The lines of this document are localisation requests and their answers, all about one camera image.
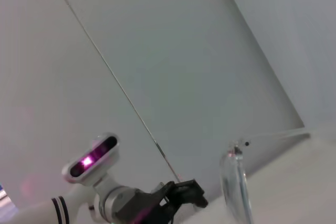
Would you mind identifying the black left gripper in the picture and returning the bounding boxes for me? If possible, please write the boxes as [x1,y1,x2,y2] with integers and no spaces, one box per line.
[114,178,209,224]

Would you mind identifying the clear white glasses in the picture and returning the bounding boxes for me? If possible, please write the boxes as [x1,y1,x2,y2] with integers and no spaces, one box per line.
[219,126,312,224]

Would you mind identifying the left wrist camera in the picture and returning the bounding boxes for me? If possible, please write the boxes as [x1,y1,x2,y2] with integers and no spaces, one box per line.
[61,131,120,187]

